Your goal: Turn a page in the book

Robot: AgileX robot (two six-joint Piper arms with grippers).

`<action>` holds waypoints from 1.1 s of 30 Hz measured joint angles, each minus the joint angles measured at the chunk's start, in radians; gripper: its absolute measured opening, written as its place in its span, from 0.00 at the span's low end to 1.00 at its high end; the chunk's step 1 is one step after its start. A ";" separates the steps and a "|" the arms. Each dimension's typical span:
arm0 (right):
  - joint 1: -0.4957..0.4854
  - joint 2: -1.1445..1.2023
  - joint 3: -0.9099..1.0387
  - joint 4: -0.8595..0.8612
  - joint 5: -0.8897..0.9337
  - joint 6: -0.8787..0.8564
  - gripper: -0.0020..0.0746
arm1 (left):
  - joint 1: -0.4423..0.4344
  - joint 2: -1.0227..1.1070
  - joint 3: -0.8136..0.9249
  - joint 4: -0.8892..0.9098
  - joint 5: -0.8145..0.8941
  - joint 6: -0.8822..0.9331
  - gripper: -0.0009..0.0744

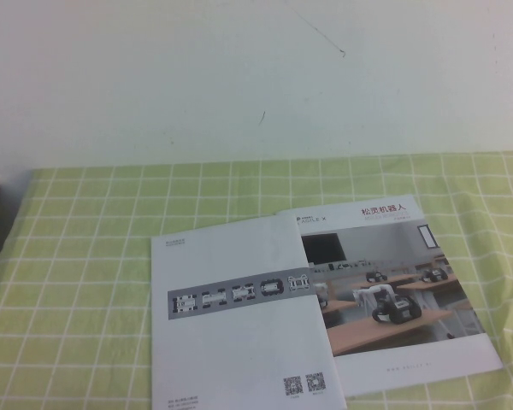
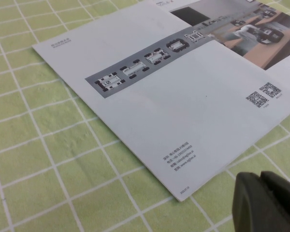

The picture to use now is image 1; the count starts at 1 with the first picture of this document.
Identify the green white checked tablecloth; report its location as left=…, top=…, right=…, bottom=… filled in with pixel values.
left=0, top=151, right=513, bottom=410

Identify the brochure with red title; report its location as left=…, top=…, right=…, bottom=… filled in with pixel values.
left=277, top=196, right=504, bottom=384

